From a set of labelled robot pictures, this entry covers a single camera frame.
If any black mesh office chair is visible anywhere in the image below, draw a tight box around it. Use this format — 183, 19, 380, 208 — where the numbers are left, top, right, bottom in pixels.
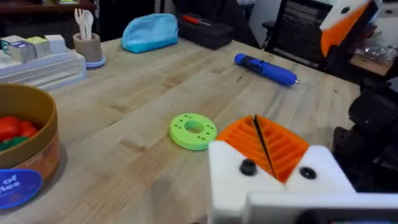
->
262, 0, 332, 68

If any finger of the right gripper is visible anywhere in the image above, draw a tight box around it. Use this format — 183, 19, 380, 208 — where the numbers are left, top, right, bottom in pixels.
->
320, 0, 374, 57

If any red handled screwdriver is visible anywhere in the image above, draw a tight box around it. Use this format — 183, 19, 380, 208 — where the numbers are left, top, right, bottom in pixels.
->
182, 14, 212, 27

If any blue electric screwdriver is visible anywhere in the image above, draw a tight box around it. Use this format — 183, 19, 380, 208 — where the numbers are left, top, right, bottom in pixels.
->
233, 53, 302, 87

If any light blue zip pouch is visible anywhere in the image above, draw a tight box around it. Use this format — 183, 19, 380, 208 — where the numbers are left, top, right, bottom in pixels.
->
121, 12, 180, 54

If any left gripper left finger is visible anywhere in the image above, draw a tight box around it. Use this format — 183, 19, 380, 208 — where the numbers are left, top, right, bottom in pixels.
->
207, 114, 285, 224

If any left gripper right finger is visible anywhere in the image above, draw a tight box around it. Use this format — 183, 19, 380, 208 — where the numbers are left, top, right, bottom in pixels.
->
254, 114, 357, 194

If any green disc with holes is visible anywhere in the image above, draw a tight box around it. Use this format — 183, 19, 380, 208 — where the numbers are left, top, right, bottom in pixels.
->
169, 112, 218, 152

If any brown tub with toy vegetables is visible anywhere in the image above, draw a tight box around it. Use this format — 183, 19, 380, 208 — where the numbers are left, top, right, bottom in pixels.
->
0, 83, 60, 210

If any grey cup with white cutlery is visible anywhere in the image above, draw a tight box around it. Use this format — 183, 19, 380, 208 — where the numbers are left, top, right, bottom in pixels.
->
72, 7, 107, 70

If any black tool case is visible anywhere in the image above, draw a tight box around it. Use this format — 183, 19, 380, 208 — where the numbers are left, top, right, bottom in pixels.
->
178, 12, 234, 51

